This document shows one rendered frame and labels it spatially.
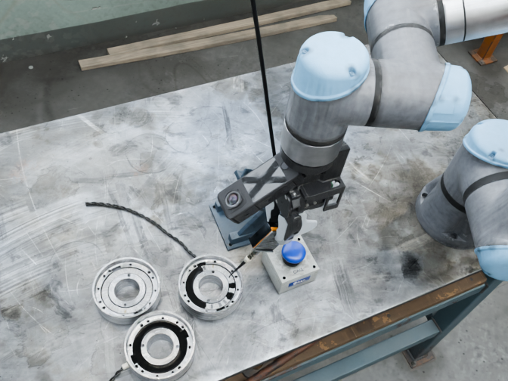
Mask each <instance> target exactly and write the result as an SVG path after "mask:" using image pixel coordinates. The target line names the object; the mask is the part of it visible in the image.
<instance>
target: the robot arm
mask: <svg viewBox="0 0 508 381"><path fill-rule="evenodd" d="M364 28H365V30H366V32H367V37H368V42H369V46H370V55H371V58H370V57H369V54H368V51H367V49H366V48H365V46H364V45H363V44H362V43H361V42H360V41H359V40H357V39H356V38H355V37H350V38H349V37H347V36H345V34H344V33H340V32H323V33H318V34H316V35H314V36H312V37H310V38H309V39H308V40H306V41H305V43H304V44H303V45H302V47H301V49H300V51H299V55H298V57H297V61H296V65H295V68H294V70H293V73H292V76H291V88H290V95H289V99H288V103H287V110H286V115H285V119H284V123H283V130H282V134H281V138H280V152H279V153H278V154H276V155H275V156H273V157H272V158H270V159H269V160H267V161H266V162H264V163H263V164H261V165H260V166H258V167H256V168H255V169H253V170H252V171H251V172H249V173H247V174H246V175H244V176H243V177H242V178H240V179H238V180H237V181H235V182H234V183H233V184H231V185H229V186H228V187H226V188H225V189H224V190H222V191H220V192H219V193H218V196H217V198H218V201H219V203H220V205H221V208H222V210H223V212H224V214H225V216H226V218H228V219H230V220H231V221H232V222H234V223H236V224H239V223H241V222H242V221H244V220H246V219H247V218H249V217H250V216H251V215H254V214H255V213H257V212H258V211H259V210H261V209H263V208H264V207H265V209H266V215H267V221H269V222H276V223H278V229H277V234H276V236H275V237H274V239H275V240H276V241H277V242H278V243H279V244H280V245H285V244H288V243H289V242H291V241H292V240H293V238H294V237H298V236H299V235H301V234H304V233H306V232H308V231H311V230H313V229H314V228H315V227H316V226H317V223H318V222H317V221H316V220H307V219H306V218H307V214H306V212H304V211H305V210H311V209H316V208H319V207H322V206H324V207H323V212H325V211H327V210H331V209H335V208H338V205H339V202H340V200H341V198H342V195H343V192H344V190H345V187H346V186H345V184H344V182H343V180H342V179H341V174H342V170H343V168H344V165H345V162H346V160H347V157H348V154H349V151H350V147H349V146H348V144H347V143H346V142H345V141H344V137H345V133H346V131H347V128H348V126H349V125H356V126H366V127H378V128H388V129H409V130H417V131H418V132H423V131H451V130H454V129H455V128H457V127H458V126H459V125H460V124H461V123H462V121H463V119H464V117H465V116H466V114H467V112H468V109H469V105H470V101H471V95H472V84H471V79H470V77H469V74H468V72H467V71H466V70H465V69H464V68H462V67H461V66H455V65H450V63H445V64H441V63H440V60H439V57H438V52H437V49H436V47H438V46H443V45H448V44H452V43H456V42H463V41H467V40H471V39H479V38H483V37H487V36H494V35H498V34H502V33H508V0H364ZM332 181H335V183H336V182H339V186H336V187H333V183H332ZM336 194H339V196H338V199H337V201H336V202H335V203H331V204H328V203H329V200H332V199H333V195H336ZM415 210H416V215H417V219H418V221H419V223H420V225H421V226H422V228H423V229H424V231H425V232H426V233H427V234H428V235H429V236H430V237H432V238H433V239H434V240H436V241H438V242H439V243H441V244H443V245H445V246H449V247H451V248H455V249H474V252H475V254H476V255H477V257H478V260H479V264H480V267H481V269H482V270H483V272H484V273H485V274H487V275H488V276H489V277H492V278H494V279H497V280H504V281H508V120H505V119H486V120H483V121H481V122H479V123H477V124H476V125H474V126H473V127H472V129H471V130H470V132H469V133H468V134H467V135H465V137H464V138H463V143H462V144H461V145H460V147H459V149H458V150H457V152H456V153H455V155H454V157H453V158H452V160H451V161H450V163H449V165H448V167H447V168H446V170H445V171H444V173H443V174H441V175H440V176H438V177H437V178H435V179H433V180H432V181H430V182H429V183H428V184H427V185H426V186H425V187H424V188H423V189H422V190H421V192H420V194H419V196H418V198H417V201H416V205H415ZM280 212H281V214H280Z"/></svg>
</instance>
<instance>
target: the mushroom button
mask: <svg viewBox="0 0 508 381"><path fill-rule="evenodd" d="M281 254H282V256H283V258H284V259H285V260H286V261H287V262H289V263H292V264H297V263H300V262H302V261H303V260H304V258H305V255H306V250H305V247H304V246H303V245H302V244H301V243H300V242H298V241H294V240H293V241H291V242H289V243H288V244H285V245H283V247H282V250H281Z"/></svg>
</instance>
